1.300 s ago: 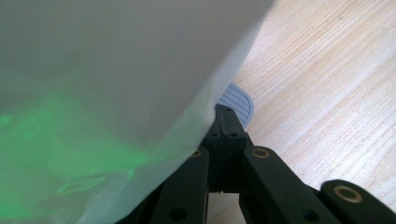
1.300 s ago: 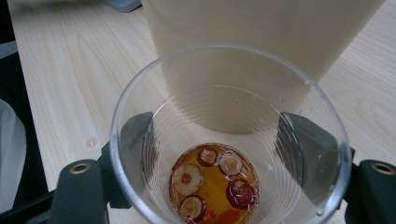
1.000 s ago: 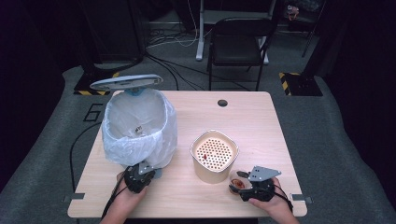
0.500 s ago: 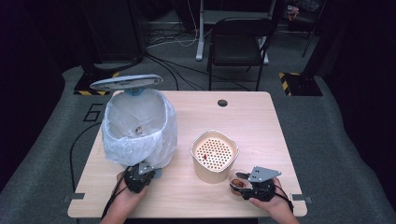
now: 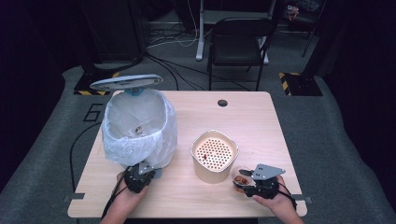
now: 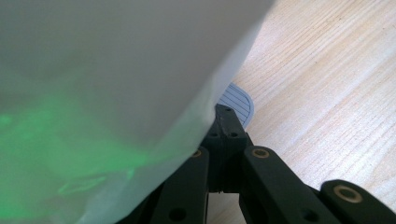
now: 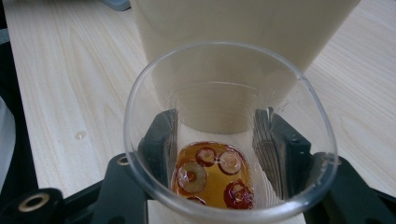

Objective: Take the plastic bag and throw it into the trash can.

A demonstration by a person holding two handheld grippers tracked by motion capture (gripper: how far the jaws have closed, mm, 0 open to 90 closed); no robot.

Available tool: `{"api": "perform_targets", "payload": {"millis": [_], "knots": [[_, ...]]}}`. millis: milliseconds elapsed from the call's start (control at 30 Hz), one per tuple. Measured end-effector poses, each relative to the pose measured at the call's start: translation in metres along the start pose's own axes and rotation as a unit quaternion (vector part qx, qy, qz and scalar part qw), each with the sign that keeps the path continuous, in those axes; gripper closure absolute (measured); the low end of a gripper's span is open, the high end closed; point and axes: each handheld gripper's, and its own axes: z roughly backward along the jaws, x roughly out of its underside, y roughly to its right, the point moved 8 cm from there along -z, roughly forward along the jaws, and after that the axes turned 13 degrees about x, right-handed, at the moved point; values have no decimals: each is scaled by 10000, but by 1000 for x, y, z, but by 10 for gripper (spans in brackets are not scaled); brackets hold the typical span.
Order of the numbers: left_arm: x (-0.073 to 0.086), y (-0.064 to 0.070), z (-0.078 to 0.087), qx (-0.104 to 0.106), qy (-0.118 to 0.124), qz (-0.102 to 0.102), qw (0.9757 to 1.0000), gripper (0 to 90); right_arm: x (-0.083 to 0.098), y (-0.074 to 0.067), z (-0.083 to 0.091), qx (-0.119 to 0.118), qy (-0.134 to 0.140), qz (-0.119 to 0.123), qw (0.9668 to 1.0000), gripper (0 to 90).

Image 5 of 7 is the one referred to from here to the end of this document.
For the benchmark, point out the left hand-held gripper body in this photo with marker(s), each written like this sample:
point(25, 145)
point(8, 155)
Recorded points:
point(138, 179)

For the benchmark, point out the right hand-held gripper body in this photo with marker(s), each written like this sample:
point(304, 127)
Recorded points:
point(266, 185)

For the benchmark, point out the red food leftovers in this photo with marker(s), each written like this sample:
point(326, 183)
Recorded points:
point(241, 180)

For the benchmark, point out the clear plastic cup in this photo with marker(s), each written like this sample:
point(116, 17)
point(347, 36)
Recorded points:
point(236, 172)

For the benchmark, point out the white plastic bin liner bag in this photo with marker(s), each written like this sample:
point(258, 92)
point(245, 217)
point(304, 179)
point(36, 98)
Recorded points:
point(124, 152)

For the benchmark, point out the beige perforated strainer container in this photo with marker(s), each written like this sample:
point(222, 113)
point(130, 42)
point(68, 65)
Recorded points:
point(211, 174)

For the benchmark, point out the white grey-blue pedal trash bin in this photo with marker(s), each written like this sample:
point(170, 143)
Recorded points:
point(124, 82)

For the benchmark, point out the person's left hand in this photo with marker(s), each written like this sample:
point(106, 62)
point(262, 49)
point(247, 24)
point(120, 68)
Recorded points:
point(127, 197)

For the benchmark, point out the person's right hand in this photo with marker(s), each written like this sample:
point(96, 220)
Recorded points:
point(280, 202)

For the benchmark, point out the grey tape strip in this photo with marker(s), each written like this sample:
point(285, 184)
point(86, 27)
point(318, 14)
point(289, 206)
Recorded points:
point(73, 196)
point(306, 199)

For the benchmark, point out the small red food scrap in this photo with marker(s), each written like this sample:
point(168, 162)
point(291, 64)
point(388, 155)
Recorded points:
point(204, 156)

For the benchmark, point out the black stand base striped edge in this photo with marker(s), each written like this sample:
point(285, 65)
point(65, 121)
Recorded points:
point(303, 84)
point(84, 85)

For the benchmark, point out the black folding chair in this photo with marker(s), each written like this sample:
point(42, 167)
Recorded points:
point(238, 49)

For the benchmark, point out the black stand leg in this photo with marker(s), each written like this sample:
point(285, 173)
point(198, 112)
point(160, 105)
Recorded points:
point(309, 39)

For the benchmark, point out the dark cabinet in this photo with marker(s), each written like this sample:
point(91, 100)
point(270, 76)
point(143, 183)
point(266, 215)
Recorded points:
point(115, 31)

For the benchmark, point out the white desk frame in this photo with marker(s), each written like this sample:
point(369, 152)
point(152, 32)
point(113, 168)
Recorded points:
point(200, 37)

